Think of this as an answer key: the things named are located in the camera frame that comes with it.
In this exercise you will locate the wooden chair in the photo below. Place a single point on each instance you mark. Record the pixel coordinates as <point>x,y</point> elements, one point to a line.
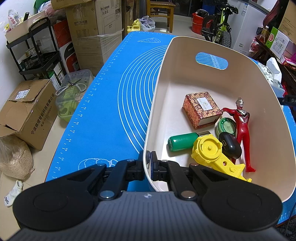
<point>163,9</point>

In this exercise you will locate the red Ultraman figure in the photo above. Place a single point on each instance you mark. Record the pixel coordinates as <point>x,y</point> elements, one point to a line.
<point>241,118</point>

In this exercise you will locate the red bucket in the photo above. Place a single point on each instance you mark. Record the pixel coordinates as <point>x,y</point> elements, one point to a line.
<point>197,23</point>

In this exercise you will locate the tall wrapped cardboard box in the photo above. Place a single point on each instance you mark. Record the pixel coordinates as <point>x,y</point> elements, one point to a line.
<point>96,31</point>

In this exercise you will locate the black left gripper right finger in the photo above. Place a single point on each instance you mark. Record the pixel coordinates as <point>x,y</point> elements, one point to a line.
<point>173,174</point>

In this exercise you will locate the black metal shelf rack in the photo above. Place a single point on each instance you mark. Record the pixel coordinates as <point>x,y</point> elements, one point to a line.
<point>38,63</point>

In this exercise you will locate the clear plastic container green lid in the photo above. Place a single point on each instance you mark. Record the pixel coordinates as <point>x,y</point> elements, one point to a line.
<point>72,90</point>

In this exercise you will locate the open cardboard box on floor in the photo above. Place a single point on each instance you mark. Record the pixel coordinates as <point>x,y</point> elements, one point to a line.
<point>30,112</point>

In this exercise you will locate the black earbuds case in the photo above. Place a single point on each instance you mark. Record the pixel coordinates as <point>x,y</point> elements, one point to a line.
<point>230,147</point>

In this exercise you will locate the white tissue box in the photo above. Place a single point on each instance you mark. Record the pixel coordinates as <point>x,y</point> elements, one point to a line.
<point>273,75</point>

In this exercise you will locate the yellow plastic toy launcher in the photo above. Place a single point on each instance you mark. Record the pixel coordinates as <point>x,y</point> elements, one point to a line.
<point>207,151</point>

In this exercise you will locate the bag of grain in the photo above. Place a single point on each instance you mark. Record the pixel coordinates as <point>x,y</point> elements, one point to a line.
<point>16,158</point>

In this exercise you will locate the green white carton box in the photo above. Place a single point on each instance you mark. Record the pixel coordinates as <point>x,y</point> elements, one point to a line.
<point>277,42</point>

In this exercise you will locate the red patterned gift box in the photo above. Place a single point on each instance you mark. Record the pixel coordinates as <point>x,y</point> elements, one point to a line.
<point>201,109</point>

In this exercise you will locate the green cylindrical bottle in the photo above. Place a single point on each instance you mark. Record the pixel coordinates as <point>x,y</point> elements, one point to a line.
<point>184,141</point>

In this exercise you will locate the red white appliance box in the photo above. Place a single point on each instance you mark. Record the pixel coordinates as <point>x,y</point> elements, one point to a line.
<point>65,46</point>

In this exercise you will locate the yellow toy vehicle on floor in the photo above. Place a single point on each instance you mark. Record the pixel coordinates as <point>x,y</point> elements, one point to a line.
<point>136,26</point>

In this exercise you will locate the blue silicone baking mat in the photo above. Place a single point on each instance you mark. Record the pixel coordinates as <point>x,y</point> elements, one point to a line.
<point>110,123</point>

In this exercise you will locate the white freezer cabinet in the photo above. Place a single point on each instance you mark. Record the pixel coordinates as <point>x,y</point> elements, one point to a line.
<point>244,25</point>

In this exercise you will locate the white sock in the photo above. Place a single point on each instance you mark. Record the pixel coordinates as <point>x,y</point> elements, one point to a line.
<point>11,196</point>

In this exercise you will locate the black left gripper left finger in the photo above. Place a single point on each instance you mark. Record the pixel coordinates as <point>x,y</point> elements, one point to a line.
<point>120,176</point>

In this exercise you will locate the beige plastic storage bin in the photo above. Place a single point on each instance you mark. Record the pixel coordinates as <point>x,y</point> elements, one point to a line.
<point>192,65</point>

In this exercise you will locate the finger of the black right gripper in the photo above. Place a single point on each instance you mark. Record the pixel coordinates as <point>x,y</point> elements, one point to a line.
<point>288,100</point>

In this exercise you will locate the green round tin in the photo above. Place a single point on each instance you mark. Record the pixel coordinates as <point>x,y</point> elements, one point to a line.
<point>225,125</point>

